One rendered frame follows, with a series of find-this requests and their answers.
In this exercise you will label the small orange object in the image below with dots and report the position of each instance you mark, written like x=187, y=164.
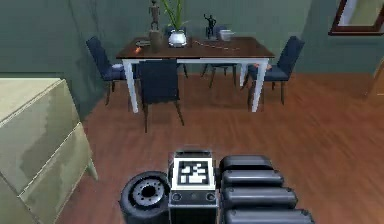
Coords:
x=138, y=50

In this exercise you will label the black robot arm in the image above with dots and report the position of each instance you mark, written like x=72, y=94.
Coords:
x=233, y=196

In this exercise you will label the dark flat book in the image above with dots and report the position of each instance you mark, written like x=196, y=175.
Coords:
x=142, y=43

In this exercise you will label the brown figure statue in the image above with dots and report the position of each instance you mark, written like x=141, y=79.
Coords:
x=155, y=30

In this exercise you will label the black figure statue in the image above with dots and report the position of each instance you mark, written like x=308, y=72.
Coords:
x=210, y=26

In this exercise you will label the dark framed wall picture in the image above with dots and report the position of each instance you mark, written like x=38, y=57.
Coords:
x=358, y=16

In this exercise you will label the green plant in white pot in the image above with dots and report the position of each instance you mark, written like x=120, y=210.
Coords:
x=176, y=30

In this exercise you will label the pale green chest of drawers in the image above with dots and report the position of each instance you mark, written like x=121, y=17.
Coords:
x=36, y=146

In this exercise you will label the brown top white leg table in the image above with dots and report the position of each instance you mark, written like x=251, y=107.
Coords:
x=200, y=50

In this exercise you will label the white grey bowl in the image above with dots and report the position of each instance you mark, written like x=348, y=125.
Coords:
x=226, y=34

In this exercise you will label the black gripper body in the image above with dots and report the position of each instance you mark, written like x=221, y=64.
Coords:
x=145, y=196

